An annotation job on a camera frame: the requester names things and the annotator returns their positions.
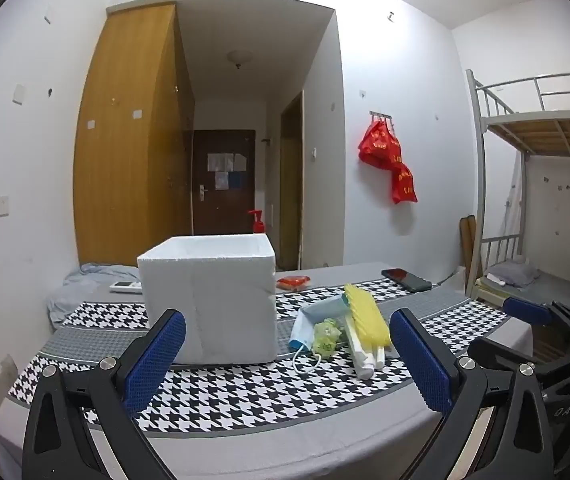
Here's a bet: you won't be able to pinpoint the wooden wardrobe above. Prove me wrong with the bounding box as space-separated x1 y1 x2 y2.
74 2 196 267

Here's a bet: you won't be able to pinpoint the yellow white brush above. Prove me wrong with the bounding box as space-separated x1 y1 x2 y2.
343 284 392 351

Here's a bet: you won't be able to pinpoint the paper notices on door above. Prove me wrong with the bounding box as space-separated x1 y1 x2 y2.
207 152 248 191

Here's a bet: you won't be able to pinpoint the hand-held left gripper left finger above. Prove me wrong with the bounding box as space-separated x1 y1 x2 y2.
22 308 187 480

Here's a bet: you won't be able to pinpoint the white foam box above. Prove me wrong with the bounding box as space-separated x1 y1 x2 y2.
137 234 277 366

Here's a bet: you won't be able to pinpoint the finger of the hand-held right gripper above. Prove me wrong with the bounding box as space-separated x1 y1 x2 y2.
502 296 570 341
468 332 570 377

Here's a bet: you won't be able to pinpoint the red plastic bag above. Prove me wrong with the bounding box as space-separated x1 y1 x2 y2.
357 117 403 168
390 160 418 205

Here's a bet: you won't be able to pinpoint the dark brown door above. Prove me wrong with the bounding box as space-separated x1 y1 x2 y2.
192 129 257 236

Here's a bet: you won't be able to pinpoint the ceiling lamp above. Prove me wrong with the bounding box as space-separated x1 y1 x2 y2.
227 50 255 70

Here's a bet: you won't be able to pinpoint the red snack packet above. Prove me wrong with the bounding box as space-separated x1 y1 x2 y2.
276 275 312 292

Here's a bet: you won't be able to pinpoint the blue face mask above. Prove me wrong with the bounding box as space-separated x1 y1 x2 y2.
289 294 351 373

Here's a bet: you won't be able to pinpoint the green tissue packet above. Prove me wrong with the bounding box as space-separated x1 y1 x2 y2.
312 319 343 358

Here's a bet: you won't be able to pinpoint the black smartphone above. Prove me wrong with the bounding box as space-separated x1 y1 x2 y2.
381 268 433 292

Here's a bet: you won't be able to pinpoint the leaning wooden boards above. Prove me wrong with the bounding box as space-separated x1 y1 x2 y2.
460 215 478 281

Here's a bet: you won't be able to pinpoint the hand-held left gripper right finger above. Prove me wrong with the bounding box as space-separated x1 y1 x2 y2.
389 308 563 480

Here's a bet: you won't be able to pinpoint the blue-grey crumpled cloth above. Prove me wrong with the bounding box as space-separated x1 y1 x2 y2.
46 262 142 333

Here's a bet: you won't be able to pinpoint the grey pillow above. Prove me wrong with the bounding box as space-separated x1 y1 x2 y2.
488 260 541 288

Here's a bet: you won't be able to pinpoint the grey metal bunk bed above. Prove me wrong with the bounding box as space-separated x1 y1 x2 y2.
465 70 570 311

